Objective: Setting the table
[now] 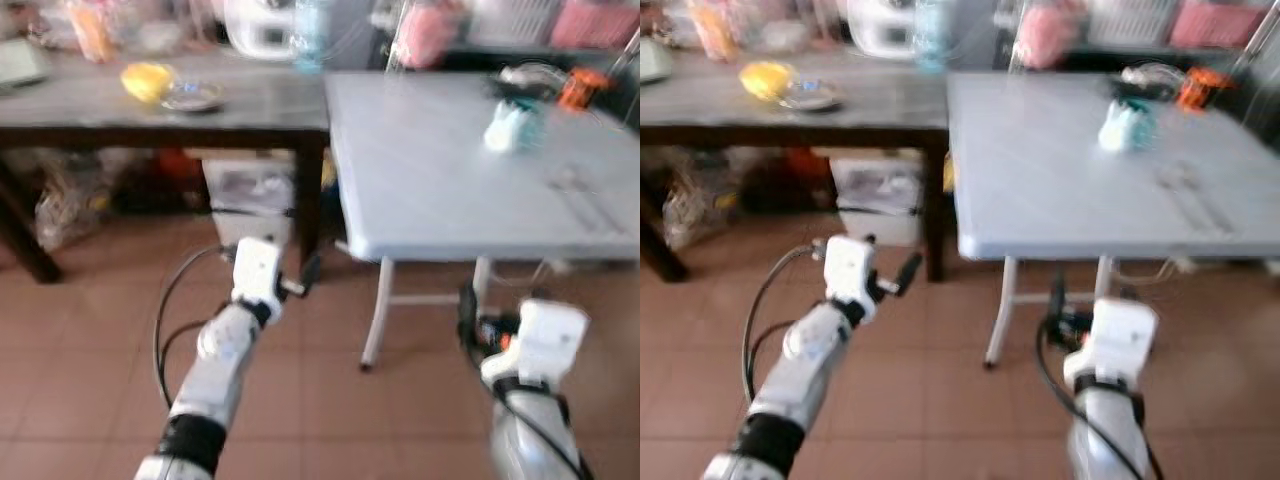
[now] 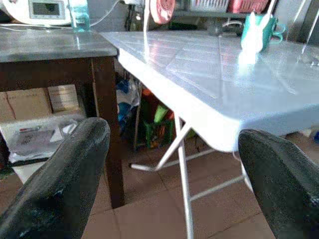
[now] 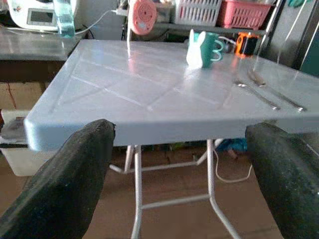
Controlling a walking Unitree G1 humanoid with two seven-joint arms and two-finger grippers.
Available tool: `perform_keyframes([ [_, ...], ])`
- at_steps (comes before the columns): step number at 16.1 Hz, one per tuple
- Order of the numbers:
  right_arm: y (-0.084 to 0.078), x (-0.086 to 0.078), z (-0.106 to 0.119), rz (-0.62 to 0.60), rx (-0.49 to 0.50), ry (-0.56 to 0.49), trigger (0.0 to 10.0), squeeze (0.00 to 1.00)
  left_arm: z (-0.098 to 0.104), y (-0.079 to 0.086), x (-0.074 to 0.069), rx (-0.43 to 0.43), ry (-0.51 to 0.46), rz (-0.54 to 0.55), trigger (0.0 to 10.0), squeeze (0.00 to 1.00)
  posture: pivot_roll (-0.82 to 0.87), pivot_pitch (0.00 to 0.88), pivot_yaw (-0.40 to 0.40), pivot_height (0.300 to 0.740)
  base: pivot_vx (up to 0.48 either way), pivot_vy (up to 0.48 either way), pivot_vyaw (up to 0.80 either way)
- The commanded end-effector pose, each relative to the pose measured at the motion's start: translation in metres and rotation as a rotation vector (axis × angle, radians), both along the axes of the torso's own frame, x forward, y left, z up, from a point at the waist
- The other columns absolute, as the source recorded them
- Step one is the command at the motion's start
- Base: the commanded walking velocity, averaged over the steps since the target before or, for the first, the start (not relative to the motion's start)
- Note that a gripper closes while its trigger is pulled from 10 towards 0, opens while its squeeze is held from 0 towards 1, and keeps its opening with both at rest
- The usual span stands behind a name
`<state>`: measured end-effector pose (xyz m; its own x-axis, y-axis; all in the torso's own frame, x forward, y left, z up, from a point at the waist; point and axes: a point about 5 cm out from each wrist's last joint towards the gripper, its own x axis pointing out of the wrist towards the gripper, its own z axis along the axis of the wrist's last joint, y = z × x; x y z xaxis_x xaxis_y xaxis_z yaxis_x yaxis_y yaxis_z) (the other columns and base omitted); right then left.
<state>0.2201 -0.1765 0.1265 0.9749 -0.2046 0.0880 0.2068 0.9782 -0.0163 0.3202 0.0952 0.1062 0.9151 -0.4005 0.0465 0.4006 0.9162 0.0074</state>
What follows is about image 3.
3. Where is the white appliance with screen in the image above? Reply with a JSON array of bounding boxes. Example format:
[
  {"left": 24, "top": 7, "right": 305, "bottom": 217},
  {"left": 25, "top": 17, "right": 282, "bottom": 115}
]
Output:
[{"left": 7, "top": 0, "right": 78, "bottom": 33}]

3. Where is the white plastic storage box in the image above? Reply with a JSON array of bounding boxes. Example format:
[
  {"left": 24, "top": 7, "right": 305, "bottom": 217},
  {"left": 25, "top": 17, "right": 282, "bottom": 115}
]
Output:
[{"left": 0, "top": 109, "right": 50, "bottom": 177}]

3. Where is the blue plastic bag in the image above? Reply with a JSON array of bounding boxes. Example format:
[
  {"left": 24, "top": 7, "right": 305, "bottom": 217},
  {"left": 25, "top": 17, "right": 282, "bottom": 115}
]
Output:
[{"left": 216, "top": 139, "right": 247, "bottom": 152}]

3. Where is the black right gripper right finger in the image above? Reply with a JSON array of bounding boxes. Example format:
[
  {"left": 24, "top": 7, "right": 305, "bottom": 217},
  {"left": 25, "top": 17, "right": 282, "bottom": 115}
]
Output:
[{"left": 245, "top": 121, "right": 319, "bottom": 239}]

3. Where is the white charger cable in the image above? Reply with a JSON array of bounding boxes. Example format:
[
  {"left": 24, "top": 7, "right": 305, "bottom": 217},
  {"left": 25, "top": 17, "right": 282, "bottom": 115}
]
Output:
[{"left": 74, "top": 9, "right": 118, "bottom": 35}]

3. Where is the white plastic basket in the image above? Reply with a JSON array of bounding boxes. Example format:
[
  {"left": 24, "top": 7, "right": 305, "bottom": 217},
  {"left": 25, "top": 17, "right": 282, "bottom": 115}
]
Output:
[{"left": 174, "top": 0, "right": 222, "bottom": 27}]

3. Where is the green mug with white bunny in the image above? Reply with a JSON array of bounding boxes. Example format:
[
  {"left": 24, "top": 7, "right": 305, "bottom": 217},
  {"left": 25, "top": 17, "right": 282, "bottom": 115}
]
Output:
[{"left": 186, "top": 29, "right": 224, "bottom": 69}]

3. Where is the orange and black device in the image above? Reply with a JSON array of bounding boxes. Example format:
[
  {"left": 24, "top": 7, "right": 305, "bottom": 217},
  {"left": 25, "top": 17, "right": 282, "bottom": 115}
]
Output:
[{"left": 233, "top": 31, "right": 260, "bottom": 58}]

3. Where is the clear blue plastic bottle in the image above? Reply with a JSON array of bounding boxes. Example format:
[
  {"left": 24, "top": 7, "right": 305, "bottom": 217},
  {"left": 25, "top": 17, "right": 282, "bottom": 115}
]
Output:
[{"left": 52, "top": 0, "right": 76, "bottom": 38}]

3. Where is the grey plastic folding table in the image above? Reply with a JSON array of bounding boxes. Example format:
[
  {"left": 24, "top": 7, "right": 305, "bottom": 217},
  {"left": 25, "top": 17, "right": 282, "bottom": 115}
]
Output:
[{"left": 23, "top": 38, "right": 319, "bottom": 239}]

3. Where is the silver metal fork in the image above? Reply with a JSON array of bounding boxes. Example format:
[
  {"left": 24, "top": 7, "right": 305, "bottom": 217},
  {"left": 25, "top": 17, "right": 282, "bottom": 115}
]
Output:
[{"left": 246, "top": 68, "right": 307, "bottom": 112}]

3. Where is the grey metal shelf rack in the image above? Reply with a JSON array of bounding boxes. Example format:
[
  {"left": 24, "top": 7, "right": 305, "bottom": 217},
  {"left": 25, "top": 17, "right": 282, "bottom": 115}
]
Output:
[{"left": 153, "top": 0, "right": 286, "bottom": 63}]

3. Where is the silver metal spoon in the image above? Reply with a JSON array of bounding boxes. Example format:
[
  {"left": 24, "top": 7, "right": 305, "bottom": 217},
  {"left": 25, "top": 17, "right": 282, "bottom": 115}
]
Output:
[{"left": 234, "top": 81, "right": 280, "bottom": 111}]

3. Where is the dark wooden table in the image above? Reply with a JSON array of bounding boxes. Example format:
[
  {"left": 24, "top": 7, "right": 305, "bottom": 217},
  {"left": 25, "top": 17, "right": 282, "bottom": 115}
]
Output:
[{"left": 0, "top": 26, "right": 88, "bottom": 83}]

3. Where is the pink desk fan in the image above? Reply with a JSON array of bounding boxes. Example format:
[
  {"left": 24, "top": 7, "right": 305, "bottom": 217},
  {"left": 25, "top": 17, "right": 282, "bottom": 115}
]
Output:
[{"left": 126, "top": 0, "right": 158, "bottom": 52}]

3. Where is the white floor cable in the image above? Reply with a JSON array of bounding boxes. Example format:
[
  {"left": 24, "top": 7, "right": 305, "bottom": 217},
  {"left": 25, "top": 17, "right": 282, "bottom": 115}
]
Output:
[{"left": 213, "top": 149, "right": 254, "bottom": 184}]

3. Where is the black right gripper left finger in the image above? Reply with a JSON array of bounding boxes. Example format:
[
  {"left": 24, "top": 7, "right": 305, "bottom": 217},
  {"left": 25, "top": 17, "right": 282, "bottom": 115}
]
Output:
[{"left": 0, "top": 119, "right": 117, "bottom": 239}]

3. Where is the pink plastic basket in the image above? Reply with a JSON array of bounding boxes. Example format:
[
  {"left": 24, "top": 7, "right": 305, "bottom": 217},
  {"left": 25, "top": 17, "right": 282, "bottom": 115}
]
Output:
[{"left": 216, "top": 0, "right": 272, "bottom": 29}]

